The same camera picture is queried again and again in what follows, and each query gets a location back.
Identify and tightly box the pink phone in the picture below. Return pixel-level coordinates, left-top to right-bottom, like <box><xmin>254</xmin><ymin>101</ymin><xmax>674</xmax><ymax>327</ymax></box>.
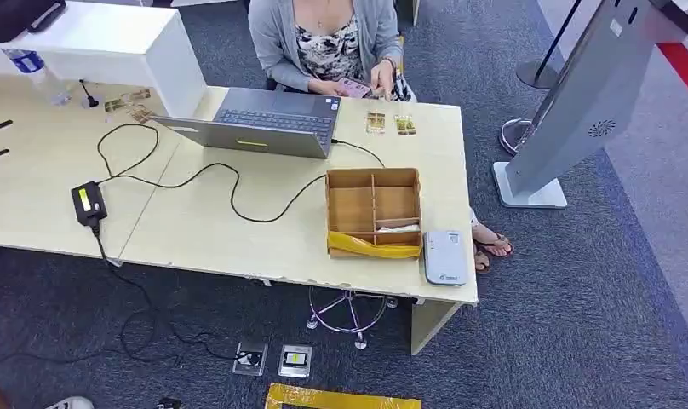
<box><xmin>335</xmin><ymin>77</ymin><xmax>373</xmax><ymax>101</ymax></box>

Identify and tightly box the black power adapter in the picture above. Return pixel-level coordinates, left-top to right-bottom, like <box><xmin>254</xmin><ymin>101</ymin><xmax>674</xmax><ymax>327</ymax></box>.
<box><xmin>70</xmin><ymin>180</ymin><xmax>109</xmax><ymax>228</ymax></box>

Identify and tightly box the small black desk microphone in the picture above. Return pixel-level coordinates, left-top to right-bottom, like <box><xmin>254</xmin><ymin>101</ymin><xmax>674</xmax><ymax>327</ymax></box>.
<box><xmin>77</xmin><ymin>78</ymin><xmax>100</xmax><ymax>110</ymax></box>

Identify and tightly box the silver kiosk stand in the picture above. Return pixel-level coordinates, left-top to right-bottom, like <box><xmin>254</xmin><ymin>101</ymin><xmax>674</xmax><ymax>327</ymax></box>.
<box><xmin>491</xmin><ymin>0</ymin><xmax>688</xmax><ymax>210</ymax></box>

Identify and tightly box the pale desk leg panel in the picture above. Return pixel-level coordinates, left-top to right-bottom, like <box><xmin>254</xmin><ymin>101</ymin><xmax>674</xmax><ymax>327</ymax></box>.
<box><xmin>410</xmin><ymin>297</ymin><xmax>464</xmax><ymax>357</ymax></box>

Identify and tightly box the chrome chair base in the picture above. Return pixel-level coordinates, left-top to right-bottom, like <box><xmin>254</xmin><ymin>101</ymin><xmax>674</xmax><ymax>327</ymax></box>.
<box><xmin>305</xmin><ymin>285</ymin><xmax>399</xmax><ymax>351</ymax></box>

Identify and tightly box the black laptop power cable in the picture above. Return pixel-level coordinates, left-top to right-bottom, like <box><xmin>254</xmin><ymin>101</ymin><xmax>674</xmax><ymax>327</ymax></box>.
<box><xmin>96</xmin><ymin>123</ymin><xmax>387</xmax><ymax>224</ymax></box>

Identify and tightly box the black mains cable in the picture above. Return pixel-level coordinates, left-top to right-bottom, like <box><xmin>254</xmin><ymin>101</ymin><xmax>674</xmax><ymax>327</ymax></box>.
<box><xmin>89</xmin><ymin>220</ymin><xmax>265</xmax><ymax>366</ymax></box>

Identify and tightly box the grey open laptop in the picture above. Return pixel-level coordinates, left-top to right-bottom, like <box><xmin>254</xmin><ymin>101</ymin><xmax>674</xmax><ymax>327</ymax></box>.
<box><xmin>151</xmin><ymin>86</ymin><xmax>343</xmax><ymax>160</ymax></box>

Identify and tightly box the chrome round stanchion base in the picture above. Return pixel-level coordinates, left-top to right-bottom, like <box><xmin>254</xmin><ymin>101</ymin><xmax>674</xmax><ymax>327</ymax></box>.
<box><xmin>498</xmin><ymin>117</ymin><xmax>541</xmax><ymax>158</ymax></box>

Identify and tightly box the clear water bottle blue label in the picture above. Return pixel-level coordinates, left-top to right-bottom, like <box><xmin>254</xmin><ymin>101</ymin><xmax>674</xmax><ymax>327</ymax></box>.
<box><xmin>2</xmin><ymin>48</ymin><xmax>72</xmax><ymax>107</ymax></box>

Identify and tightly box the person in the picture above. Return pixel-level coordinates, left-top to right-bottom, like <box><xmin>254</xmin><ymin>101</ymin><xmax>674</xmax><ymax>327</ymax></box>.
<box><xmin>247</xmin><ymin>0</ymin><xmax>419</xmax><ymax>103</ymax></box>

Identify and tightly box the floor socket with plug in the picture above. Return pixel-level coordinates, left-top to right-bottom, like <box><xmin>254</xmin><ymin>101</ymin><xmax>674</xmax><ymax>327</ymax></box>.
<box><xmin>232</xmin><ymin>341</ymin><xmax>270</xmax><ymax>377</ymax></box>

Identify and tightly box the white shoe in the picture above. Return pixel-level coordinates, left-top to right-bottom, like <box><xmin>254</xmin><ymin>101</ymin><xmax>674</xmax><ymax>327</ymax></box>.
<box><xmin>43</xmin><ymin>395</ymin><xmax>95</xmax><ymax>409</ymax></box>

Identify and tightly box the grey card reader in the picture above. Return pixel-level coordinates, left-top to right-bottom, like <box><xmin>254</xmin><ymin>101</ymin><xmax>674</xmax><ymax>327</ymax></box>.
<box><xmin>421</xmin><ymin>228</ymin><xmax>470</xmax><ymax>287</ymax></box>

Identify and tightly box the black bag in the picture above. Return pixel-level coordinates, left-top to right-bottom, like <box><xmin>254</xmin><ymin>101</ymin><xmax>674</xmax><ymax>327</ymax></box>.
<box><xmin>0</xmin><ymin>0</ymin><xmax>67</xmax><ymax>44</ymax></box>

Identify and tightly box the silver floor socket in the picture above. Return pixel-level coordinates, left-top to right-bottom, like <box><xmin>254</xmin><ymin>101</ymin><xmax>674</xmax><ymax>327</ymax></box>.
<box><xmin>278</xmin><ymin>344</ymin><xmax>315</xmax><ymax>379</ymax></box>

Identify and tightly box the white cabinet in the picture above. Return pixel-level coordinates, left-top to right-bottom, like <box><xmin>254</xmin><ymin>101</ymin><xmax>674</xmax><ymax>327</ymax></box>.
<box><xmin>0</xmin><ymin>3</ymin><xmax>208</xmax><ymax>119</ymax></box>

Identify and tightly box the yellow tape floor frame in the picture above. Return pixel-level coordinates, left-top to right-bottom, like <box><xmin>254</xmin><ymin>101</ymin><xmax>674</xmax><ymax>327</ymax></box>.
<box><xmin>264</xmin><ymin>382</ymin><xmax>423</xmax><ymax>409</ymax></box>

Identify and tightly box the wooden divided card box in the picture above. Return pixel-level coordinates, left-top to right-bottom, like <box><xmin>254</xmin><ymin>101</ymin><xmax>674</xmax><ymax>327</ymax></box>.
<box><xmin>324</xmin><ymin>166</ymin><xmax>423</xmax><ymax>261</ymax></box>

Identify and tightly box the black stanchion with round base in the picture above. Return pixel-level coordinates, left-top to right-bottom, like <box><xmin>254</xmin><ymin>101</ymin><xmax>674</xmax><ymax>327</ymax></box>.
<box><xmin>515</xmin><ymin>0</ymin><xmax>583</xmax><ymax>91</ymax></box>

